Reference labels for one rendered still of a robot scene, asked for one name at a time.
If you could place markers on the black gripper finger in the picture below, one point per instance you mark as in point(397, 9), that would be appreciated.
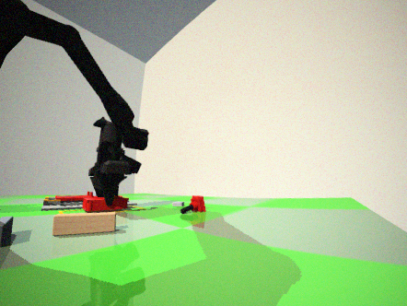
point(109, 185)
point(96, 185)

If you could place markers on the tan wooden block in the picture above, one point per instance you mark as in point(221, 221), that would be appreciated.
point(67, 224)

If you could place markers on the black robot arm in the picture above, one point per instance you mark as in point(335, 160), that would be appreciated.
point(17, 21)

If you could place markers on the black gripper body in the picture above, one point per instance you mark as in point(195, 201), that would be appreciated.
point(108, 161)

